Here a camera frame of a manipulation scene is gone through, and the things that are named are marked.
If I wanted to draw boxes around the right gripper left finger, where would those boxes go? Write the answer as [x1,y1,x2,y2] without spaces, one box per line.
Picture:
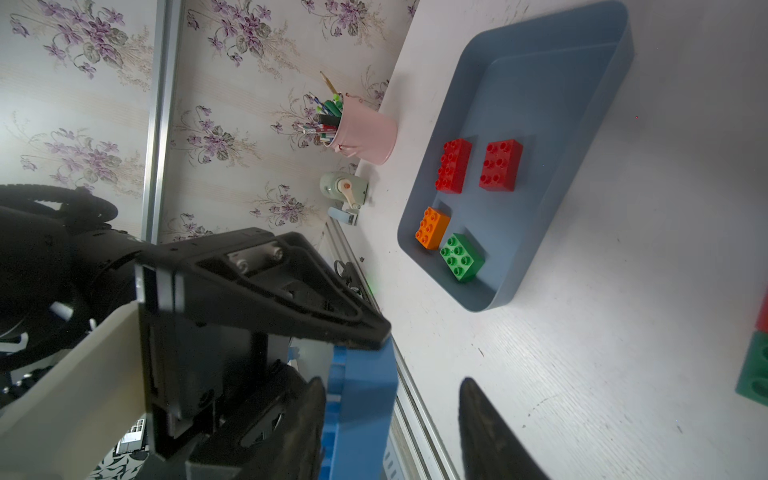
[239,377,326,479]

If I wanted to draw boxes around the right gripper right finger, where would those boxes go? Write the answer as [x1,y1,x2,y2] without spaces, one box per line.
[458,377,548,479]

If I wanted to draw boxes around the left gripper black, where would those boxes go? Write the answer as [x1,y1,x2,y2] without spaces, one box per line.
[136,228,391,479]

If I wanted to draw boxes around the long red lego brick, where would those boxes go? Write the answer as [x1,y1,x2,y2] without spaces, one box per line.
[435,139,472,194]

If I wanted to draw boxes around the green lego brick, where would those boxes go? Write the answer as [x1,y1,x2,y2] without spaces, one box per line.
[735,331,767,406]
[439,233,485,283]

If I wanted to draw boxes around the blue-grey plastic tray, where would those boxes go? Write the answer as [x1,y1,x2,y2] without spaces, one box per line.
[397,1,634,312]

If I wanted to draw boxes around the light blue lego brick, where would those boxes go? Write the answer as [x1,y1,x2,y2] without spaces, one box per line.
[319,340,399,479]

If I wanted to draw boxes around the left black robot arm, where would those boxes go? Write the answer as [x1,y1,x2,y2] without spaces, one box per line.
[1,185,391,479]

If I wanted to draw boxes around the orange lego brick lower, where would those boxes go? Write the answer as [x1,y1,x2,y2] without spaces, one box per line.
[415,207,451,250]

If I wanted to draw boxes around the small red lego brick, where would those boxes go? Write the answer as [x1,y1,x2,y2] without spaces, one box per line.
[479,139,523,192]

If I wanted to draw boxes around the pale blue small box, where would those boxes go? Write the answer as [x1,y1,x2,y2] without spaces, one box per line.
[328,207,359,226]

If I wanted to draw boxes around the pen cup with pens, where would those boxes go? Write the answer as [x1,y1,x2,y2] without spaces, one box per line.
[300,72,398,165]

